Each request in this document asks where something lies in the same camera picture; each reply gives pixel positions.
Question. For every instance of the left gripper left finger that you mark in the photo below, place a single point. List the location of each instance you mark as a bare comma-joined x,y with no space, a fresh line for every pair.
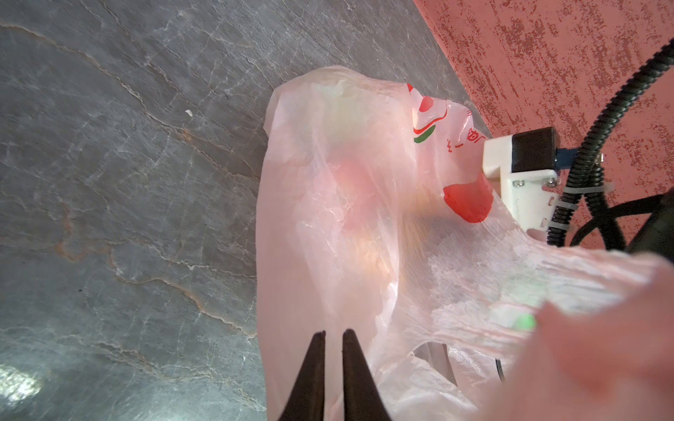
307,398

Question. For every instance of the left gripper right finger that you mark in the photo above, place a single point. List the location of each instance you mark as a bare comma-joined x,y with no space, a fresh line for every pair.
361,399

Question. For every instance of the pink plastic shopping bag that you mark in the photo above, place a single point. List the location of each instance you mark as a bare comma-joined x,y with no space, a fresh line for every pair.
374,215

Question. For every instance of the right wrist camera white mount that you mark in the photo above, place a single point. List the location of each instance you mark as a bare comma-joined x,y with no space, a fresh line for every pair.
524,168

